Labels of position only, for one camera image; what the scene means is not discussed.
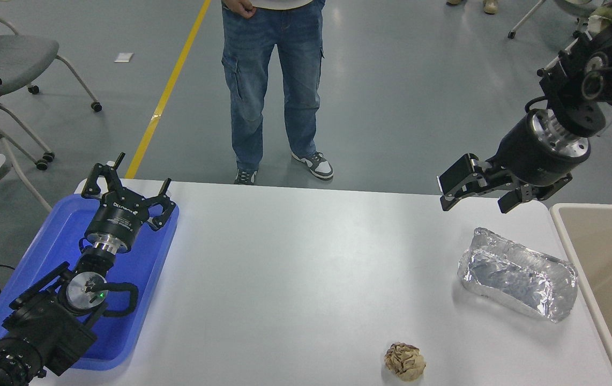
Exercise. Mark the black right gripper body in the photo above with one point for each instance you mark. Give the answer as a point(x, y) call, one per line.
point(520, 155)

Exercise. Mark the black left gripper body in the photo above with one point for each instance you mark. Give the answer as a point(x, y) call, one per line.
point(116, 222)

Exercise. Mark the silver foil tray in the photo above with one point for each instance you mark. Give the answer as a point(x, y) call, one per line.
point(517, 276)

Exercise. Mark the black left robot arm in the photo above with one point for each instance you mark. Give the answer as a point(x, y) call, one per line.
point(43, 327)

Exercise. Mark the person's hand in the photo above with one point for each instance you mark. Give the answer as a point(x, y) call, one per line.
point(241, 6)

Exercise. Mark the blue plastic tray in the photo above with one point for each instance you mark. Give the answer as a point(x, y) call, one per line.
point(145, 268)

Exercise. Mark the white paper scrap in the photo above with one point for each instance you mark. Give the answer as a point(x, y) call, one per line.
point(124, 57)

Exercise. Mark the white leg wheeled chair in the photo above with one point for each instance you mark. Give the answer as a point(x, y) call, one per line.
point(525, 19)

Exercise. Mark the grey seat wheeled chair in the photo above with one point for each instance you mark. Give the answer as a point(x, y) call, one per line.
point(16, 59)

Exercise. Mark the person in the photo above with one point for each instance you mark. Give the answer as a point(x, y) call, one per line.
point(271, 80)
point(491, 5)

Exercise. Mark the crumpled tan paper ball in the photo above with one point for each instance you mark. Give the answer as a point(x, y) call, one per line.
point(405, 362)

